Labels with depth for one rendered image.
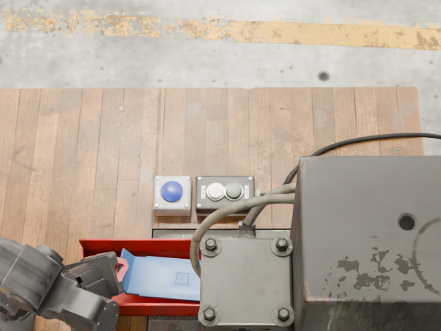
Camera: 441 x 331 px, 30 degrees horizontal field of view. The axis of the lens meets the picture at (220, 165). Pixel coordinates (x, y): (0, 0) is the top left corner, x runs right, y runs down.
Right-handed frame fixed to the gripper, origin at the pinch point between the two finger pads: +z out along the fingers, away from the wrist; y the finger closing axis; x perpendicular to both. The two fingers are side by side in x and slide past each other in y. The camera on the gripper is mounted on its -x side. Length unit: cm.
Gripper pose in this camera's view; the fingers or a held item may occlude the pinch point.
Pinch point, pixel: (122, 264)
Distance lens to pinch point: 139.7
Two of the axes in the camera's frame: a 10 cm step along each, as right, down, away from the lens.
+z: 4.7, -1.7, 8.6
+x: -2.9, -9.6, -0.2
